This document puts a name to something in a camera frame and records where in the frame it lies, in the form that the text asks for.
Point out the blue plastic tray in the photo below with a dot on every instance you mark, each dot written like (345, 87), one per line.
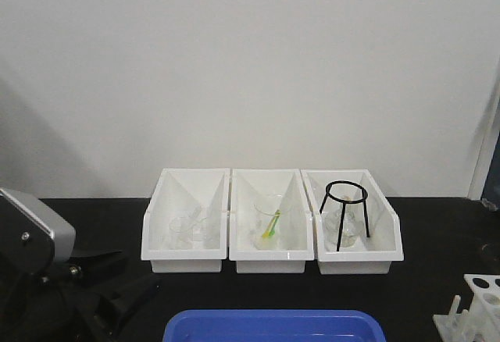
(273, 325)

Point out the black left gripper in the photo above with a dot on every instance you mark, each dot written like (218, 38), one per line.
(63, 303)

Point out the white bin left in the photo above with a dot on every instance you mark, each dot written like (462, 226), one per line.
(177, 190)

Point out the white bin middle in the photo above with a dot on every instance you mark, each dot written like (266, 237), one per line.
(296, 227)

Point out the white drying peg rack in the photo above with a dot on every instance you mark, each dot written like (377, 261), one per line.
(455, 326)

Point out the white bin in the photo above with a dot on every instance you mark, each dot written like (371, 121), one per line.
(372, 255)
(296, 227)
(177, 190)

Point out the white test tube rack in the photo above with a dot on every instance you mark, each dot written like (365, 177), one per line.
(483, 313)

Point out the white bin right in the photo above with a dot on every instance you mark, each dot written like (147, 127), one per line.
(372, 255)

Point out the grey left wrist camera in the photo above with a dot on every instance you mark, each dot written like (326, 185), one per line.
(33, 236)

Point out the black wire tripod stand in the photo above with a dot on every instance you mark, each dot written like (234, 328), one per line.
(341, 201)

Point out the glass flask under tripod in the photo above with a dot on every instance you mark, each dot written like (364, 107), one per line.
(350, 229)

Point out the glass beaker with pipettes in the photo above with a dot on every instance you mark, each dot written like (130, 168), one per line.
(268, 214)

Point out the yellow green plastic pipette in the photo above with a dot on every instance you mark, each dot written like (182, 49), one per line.
(270, 229)

